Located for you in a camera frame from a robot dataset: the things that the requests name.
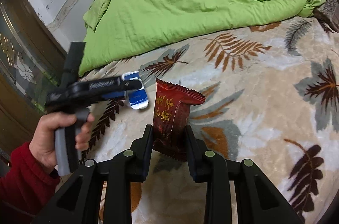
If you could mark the wooden glass panel door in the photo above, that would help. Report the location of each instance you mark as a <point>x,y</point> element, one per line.
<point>18,67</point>

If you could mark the striped floral pillow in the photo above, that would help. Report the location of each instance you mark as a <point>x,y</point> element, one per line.
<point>329,9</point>

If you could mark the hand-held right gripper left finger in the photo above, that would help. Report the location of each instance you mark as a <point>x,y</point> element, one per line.
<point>147,149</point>

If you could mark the dark red snack packet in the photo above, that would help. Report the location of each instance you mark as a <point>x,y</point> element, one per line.
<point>169,112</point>

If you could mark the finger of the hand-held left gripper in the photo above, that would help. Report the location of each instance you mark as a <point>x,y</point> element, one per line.
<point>111,96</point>
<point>132,84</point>

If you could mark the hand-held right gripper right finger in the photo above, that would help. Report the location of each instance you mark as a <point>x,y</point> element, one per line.
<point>190,157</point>

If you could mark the person's left forearm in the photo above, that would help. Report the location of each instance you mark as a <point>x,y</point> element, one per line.
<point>21,187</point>

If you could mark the white and blue medicine box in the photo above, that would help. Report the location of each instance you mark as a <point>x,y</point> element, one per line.
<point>137,102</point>

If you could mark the person's left hand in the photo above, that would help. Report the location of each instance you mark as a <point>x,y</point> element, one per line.
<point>42,139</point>

